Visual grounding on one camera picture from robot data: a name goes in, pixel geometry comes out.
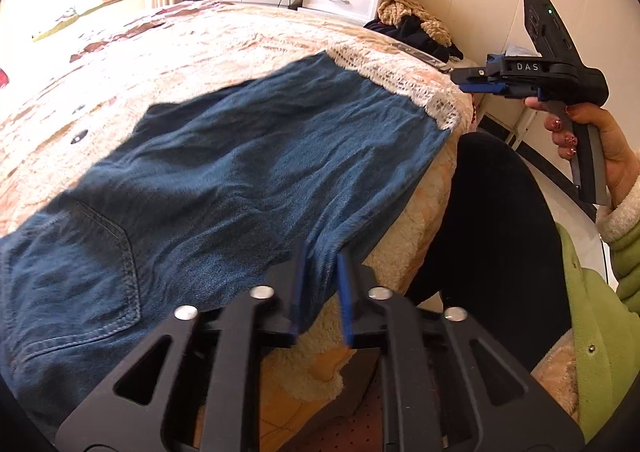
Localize bed with lace cover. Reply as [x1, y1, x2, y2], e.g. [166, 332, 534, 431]
[0, 0, 476, 452]

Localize person's leg in black trousers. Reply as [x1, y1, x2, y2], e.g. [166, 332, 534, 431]
[400, 132, 573, 373]

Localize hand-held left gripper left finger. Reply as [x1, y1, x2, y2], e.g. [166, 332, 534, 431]
[57, 239, 308, 452]

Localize person's right forearm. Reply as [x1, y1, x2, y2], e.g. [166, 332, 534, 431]
[595, 187, 640, 317]

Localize blue denim pants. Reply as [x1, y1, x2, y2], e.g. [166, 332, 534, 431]
[0, 42, 463, 438]

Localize person's green jacket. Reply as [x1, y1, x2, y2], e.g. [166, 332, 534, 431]
[530, 222, 640, 443]

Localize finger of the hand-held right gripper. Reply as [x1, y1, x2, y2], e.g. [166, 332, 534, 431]
[449, 66, 493, 83]
[459, 80, 505, 95]

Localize tan knit throw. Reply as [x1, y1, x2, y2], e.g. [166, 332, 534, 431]
[377, 0, 453, 45]

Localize person's right hand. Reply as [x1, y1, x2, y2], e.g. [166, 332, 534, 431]
[524, 96, 640, 207]

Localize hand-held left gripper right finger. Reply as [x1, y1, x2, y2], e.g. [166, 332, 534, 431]
[336, 252, 586, 452]

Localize pile of dark clothes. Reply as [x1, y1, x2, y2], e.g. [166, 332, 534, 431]
[364, 16, 466, 62]

